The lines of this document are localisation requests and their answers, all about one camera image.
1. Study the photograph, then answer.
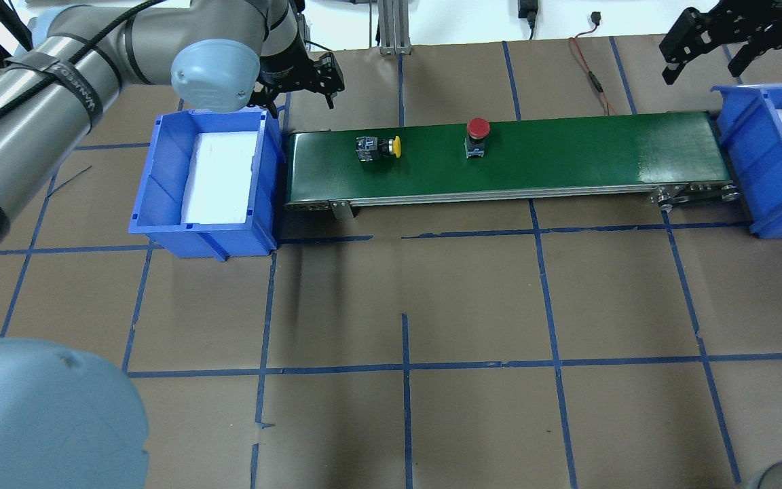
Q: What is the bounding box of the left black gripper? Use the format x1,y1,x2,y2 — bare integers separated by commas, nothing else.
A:
255,41,346,120

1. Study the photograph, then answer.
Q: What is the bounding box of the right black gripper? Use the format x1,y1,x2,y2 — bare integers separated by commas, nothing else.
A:
660,1,782,86

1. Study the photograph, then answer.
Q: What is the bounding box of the yellow push button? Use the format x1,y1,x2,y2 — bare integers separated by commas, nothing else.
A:
356,136,403,163

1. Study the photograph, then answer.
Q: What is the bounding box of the red push button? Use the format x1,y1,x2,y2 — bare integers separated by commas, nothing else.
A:
464,117,491,159

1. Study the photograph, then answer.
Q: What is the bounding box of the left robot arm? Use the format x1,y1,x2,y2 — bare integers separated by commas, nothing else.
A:
0,1,344,488

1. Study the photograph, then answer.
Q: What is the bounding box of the white foam pad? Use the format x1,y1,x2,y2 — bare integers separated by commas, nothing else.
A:
181,131,258,225

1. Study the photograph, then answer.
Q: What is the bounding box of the green conveyor belt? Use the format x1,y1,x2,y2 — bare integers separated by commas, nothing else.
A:
284,111,741,211

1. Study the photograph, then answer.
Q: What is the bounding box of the blue target bin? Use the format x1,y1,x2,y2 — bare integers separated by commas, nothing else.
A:
714,84,782,238

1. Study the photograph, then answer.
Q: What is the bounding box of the blue source bin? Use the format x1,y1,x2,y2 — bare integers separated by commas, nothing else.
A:
128,109,285,262

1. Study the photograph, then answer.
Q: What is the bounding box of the black power adapter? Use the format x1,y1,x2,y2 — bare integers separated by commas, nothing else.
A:
517,0,539,22

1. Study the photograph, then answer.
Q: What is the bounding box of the aluminium frame post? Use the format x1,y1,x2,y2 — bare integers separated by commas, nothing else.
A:
376,1,412,56

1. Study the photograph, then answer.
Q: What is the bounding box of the red black wire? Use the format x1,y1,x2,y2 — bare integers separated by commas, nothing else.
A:
569,12,616,115

